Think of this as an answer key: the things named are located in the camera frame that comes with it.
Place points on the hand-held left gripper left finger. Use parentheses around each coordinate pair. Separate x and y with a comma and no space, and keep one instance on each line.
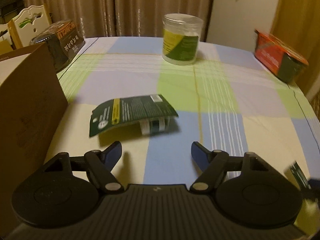
(113,151)

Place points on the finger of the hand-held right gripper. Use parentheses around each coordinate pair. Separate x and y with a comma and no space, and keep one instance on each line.
(315,183)
(312,195)

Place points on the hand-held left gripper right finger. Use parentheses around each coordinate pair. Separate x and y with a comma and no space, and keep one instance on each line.
(200,152)

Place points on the black tube with white cap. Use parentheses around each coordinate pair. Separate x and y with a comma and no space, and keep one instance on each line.
(298,173)

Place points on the green card blister package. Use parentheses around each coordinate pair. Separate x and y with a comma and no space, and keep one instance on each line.
(130,110)

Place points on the brown storage box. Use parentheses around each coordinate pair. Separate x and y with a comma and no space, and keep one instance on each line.
(27,105)

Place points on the plaid cloth desktop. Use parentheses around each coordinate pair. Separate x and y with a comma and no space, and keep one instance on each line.
(225,100)

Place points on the clear jar with green label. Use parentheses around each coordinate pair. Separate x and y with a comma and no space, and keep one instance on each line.
(181,40)

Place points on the black instant noodle bowl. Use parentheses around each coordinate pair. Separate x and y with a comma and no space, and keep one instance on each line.
(60,45)

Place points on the red-lidded instant noodle bowl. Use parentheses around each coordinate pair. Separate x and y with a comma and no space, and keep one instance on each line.
(275,52)

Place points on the white wardrobe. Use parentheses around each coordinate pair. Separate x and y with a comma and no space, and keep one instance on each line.
(250,22)

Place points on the beige curtain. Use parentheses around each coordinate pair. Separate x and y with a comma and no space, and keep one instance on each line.
(125,5)

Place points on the mustard yellow curtain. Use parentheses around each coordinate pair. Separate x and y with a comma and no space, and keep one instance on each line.
(297,17)

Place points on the dark folding rack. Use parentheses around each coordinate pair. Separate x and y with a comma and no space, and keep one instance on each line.
(10,0)

